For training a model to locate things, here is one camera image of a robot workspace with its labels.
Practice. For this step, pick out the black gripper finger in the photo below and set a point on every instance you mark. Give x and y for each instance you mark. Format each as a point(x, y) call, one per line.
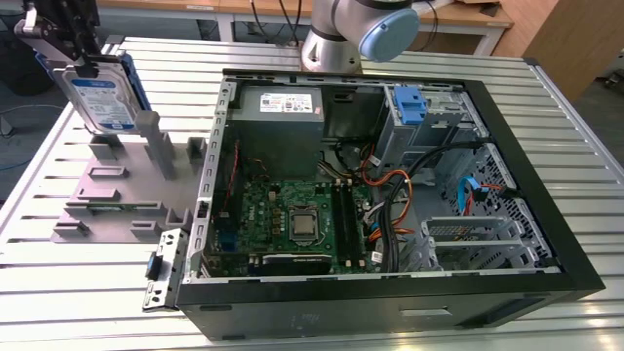
point(86, 51)

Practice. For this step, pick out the hard disk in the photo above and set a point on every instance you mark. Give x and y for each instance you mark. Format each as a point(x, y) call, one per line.
point(103, 102)

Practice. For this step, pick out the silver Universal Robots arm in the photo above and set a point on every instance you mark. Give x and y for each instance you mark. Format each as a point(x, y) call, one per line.
point(331, 47)

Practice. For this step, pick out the metal disk bay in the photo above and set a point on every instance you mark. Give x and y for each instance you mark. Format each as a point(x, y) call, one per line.
point(472, 243)

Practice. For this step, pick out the black mesh waste bin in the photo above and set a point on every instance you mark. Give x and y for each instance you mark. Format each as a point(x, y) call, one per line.
point(19, 77)

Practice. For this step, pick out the grey power supply unit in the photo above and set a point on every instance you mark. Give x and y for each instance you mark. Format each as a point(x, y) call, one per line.
point(272, 146)

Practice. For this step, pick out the grey parts rack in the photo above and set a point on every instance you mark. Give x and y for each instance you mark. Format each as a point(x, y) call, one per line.
point(127, 219)

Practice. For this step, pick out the green motherboard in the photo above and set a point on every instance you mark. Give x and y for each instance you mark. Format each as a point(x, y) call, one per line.
point(263, 204)

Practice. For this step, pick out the black CPU socket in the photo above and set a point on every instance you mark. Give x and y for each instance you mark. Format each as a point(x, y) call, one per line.
point(304, 209)

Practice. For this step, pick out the silver CPU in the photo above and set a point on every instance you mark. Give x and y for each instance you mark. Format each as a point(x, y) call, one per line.
point(303, 223)

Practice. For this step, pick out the blue plastic drive latch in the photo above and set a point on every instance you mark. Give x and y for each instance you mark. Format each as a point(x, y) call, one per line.
point(408, 106)

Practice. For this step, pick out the metal drive cage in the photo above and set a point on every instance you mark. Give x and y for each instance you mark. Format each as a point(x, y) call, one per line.
point(400, 142)

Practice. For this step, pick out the black RAM slot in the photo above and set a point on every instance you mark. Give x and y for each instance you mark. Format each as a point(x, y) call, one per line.
point(351, 219)
point(338, 219)

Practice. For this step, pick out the black graphics card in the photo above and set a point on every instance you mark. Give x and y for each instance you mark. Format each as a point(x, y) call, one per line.
point(292, 265)

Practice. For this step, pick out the black PC case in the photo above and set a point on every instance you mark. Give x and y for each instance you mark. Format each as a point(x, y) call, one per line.
point(342, 311)

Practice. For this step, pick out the wooden cabinet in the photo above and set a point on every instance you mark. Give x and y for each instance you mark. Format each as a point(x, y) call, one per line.
point(575, 44)

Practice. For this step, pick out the wooden desk white frame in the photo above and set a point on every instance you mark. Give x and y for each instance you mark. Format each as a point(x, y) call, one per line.
point(468, 18)
point(171, 5)

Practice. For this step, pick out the metal bracket with blue latch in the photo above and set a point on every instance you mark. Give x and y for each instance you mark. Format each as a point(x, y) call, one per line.
point(171, 252)

